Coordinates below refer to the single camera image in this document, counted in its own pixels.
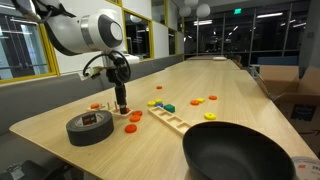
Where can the black bowl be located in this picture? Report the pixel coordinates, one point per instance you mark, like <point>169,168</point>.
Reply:
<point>233,156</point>

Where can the green exit sign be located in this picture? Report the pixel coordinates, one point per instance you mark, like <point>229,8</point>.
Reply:
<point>237,11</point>

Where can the yellow framed window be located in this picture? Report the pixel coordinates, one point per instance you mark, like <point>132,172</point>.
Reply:
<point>172,41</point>
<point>143,40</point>
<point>16,56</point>

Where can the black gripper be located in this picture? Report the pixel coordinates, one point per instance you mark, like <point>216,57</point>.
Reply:
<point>117,71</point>

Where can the blue sofa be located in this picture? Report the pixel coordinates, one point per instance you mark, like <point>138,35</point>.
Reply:
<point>276,60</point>

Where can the brown chair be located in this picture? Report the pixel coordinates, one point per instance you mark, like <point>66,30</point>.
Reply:
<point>237,59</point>

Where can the small orange disc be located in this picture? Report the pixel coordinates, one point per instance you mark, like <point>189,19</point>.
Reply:
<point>159,87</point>

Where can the black bag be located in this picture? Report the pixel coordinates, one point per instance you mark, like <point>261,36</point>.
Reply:
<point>30,171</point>

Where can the green block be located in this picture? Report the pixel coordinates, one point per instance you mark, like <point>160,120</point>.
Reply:
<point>169,108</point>

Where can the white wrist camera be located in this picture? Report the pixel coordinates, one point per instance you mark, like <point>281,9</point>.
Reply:
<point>93,72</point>

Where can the white plate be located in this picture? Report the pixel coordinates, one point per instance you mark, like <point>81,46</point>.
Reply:
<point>219,58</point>

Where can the wooden peg holder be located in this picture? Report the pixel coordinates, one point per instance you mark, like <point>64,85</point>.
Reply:
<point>115,113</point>

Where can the grey upholstered bench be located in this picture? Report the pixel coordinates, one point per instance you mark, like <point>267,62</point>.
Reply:
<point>40,96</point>

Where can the cardboard box with black label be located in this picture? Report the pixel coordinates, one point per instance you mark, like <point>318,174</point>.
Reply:
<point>301,113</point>

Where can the open cardboard box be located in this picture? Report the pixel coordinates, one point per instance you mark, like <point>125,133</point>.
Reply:
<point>278,78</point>

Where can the yellow disc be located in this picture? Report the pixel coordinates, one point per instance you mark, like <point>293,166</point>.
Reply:
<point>200,100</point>

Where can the white tape roll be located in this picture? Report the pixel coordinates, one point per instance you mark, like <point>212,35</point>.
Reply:
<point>308,168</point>

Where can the black tape roll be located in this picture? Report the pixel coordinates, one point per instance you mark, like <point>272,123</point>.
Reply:
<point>100,131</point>

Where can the light wooden table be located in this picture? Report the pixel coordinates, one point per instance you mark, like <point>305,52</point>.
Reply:
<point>203,57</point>

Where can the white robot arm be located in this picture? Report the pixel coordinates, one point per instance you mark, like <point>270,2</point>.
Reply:
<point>83,31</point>

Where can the white globe pendant lamp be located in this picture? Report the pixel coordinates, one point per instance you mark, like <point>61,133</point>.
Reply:
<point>185,11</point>
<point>203,10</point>
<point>191,2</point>

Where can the wooden shape sorting tray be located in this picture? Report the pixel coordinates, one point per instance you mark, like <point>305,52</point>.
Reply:
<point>173,124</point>

